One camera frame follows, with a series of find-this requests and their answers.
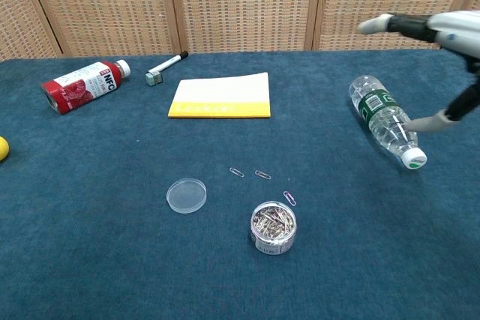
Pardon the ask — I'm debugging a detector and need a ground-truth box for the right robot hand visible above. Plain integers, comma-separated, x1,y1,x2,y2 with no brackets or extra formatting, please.
355,10,480,133

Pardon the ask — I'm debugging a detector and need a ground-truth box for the clear jar of paperclips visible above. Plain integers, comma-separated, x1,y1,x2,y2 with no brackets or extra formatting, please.
250,201,298,256

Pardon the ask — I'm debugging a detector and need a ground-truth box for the clear round plastic lid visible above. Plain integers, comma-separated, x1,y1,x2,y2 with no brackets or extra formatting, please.
166,178,208,215

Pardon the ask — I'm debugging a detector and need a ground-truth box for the clear water bottle green label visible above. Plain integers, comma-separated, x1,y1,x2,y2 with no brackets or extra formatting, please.
348,74,428,171

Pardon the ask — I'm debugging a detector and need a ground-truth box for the yellow white notebook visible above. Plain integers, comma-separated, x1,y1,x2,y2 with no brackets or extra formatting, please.
167,71,272,119

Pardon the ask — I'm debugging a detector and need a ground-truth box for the silver metal paper clips pile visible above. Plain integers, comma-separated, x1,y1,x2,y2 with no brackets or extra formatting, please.
253,203,296,239

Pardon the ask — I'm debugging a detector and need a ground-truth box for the white marker black cap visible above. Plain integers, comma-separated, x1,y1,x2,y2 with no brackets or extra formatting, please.
148,50,190,75

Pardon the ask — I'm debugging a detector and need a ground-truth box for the red juice bottle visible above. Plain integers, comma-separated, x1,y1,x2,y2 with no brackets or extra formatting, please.
40,59,132,115

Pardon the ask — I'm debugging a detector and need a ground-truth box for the blue table cloth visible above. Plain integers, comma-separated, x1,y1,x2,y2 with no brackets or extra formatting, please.
0,49,480,320

